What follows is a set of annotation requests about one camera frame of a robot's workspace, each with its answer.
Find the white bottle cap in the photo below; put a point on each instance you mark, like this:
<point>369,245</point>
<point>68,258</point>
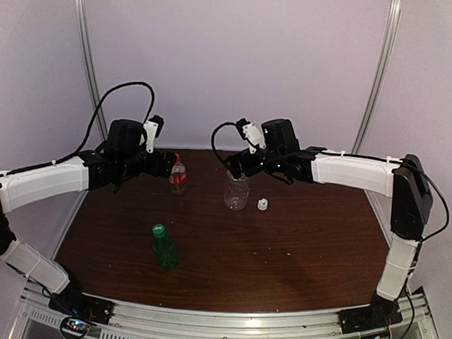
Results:
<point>262,204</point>

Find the aluminium front rail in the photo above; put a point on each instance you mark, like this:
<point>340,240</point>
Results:
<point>140,321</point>

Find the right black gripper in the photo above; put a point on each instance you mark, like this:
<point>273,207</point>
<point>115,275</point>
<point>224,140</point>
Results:
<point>236,168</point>

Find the clear wide plastic bottle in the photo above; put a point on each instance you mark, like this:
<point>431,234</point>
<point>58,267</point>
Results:
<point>236,192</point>

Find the green bottle cap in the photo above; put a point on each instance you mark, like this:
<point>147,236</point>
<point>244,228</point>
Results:
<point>159,230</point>

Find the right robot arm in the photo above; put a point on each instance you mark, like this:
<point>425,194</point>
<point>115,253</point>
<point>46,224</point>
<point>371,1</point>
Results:
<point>274,149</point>

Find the green plastic bottle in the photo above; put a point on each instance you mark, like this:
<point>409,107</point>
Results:
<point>165,251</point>

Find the left corner aluminium post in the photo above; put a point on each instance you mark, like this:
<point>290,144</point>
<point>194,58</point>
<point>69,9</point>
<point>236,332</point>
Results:
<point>85,46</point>

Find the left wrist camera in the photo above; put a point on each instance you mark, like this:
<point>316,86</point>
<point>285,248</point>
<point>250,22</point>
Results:
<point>151,130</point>

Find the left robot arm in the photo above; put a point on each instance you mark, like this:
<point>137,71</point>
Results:
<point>128,152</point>

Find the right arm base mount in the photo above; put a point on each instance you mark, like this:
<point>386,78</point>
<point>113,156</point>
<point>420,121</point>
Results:
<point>378,314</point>

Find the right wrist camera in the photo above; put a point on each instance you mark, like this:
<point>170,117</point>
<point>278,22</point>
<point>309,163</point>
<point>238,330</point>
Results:
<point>251,134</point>

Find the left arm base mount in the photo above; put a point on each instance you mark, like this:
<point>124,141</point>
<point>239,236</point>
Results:
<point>74,302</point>

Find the left circuit board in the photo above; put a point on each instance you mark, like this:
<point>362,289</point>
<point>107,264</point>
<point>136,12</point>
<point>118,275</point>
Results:
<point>72,328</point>

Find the right corner aluminium post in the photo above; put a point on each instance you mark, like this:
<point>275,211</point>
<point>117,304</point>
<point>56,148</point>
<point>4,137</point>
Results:
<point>388,43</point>

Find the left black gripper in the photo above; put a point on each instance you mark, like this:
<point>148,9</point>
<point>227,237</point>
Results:
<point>168,162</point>

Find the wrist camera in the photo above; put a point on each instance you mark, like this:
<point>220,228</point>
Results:
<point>151,130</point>
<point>251,134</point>

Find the red label cola bottle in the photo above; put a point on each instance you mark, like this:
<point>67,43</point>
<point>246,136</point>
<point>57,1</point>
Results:
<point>178,179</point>

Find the corner aluminium post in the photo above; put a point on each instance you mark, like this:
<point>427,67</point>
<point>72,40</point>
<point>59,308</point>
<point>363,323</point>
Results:
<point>388,43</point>
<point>85,46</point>

